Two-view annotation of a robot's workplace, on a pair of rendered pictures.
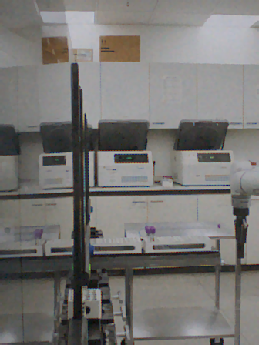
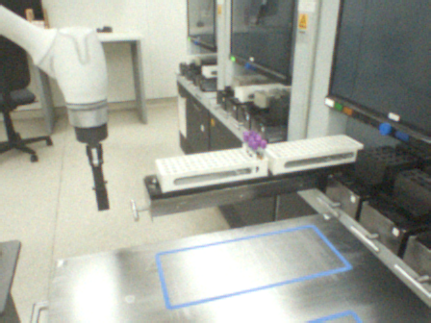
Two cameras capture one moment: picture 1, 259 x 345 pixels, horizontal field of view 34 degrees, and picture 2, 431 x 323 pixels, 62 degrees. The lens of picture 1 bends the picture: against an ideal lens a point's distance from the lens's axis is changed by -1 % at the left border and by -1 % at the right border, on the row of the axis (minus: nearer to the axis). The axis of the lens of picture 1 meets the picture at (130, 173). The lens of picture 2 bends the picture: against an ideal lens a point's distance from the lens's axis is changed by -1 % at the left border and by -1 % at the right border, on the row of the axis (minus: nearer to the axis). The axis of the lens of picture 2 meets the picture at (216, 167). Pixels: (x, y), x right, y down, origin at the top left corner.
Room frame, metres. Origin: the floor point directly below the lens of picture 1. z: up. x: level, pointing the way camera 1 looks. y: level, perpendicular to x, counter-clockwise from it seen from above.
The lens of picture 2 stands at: (2.76, -0.40, 1.28)
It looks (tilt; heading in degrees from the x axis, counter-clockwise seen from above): 26 degrees down; 167
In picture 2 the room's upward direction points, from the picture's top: straight up
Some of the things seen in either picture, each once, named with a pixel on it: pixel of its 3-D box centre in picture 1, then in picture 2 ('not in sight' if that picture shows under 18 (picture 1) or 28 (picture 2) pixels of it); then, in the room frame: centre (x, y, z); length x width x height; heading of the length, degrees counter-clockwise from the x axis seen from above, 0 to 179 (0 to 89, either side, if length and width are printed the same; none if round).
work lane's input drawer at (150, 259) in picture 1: (147, 258); (256, 180); (1.87, -0.07, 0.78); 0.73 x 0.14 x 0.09; 95
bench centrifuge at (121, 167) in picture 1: (123, 152); not in sight; (4.47, 0.07, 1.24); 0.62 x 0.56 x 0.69; 6
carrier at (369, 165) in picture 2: not in sight; (370, 166); (2.00, 0.21, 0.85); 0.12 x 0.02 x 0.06; 6
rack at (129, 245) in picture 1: (107, 247); (311, 155); (1.85, 0.11, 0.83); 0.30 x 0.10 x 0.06; 95
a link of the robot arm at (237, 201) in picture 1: (240, 201); (88, 111); (1.91, -0.51, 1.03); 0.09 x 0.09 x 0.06
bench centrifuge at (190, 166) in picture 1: (202, 152); not in sight; (4.55, -0.78, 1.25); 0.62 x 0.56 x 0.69; 5
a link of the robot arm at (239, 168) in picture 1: (243, 177); (80, 63); (1.90, -0.51, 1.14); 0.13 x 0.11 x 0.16; 16
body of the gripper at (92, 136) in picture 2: (240, 216); (92, 141); (1.91, -0.51, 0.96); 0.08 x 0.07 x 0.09; 5
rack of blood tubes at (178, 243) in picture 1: (176, 245); (212, 169); (1.88, -0.21, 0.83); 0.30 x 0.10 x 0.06; 95
